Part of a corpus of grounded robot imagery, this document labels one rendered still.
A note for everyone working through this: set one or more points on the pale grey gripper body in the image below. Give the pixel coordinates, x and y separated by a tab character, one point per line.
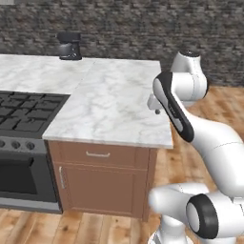
154	102

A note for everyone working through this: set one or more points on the black gas hob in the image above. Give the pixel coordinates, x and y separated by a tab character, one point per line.
28	112

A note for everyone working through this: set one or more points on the brown wooden cupboard door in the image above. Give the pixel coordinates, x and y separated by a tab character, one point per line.
101	189

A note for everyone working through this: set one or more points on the black stand mixer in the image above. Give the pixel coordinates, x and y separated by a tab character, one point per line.
69	47

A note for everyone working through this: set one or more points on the brown wooden drawer front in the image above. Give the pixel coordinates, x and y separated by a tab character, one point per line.
127	155

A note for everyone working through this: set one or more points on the grey and black oven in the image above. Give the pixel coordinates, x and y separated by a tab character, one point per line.
25	178

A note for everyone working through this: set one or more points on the dark oven knob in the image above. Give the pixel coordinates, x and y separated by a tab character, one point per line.
15	145
30	146
1	143

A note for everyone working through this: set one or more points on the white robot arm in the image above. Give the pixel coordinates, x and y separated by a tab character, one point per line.
222	149

